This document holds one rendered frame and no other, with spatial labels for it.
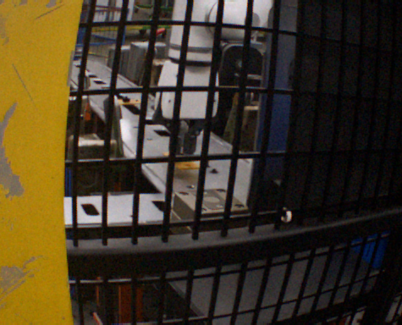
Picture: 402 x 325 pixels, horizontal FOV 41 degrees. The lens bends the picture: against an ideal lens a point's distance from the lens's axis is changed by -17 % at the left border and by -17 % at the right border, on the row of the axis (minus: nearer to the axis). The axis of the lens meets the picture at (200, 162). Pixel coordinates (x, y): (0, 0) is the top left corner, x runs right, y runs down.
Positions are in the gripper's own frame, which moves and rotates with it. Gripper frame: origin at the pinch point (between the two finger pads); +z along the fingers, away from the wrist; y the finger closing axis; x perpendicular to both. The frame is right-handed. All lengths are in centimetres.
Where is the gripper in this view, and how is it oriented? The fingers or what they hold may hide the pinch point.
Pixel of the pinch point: (182, 145)
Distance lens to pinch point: 110.4
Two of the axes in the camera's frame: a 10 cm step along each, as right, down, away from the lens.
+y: -9.0, 0.4, -4.3
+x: 4.2, 3.3, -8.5
